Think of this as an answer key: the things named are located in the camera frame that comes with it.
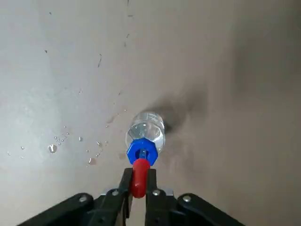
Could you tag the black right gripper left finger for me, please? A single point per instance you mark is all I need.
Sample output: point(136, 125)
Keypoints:
point(113, 207)

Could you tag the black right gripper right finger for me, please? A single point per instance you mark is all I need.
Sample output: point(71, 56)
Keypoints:
point(162, 209)

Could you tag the red bulb glass dropper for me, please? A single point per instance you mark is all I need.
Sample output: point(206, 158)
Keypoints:
point(140, 179)

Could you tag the clear dropper bottle blue cap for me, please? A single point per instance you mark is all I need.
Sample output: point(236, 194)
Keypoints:
point(148, 131)

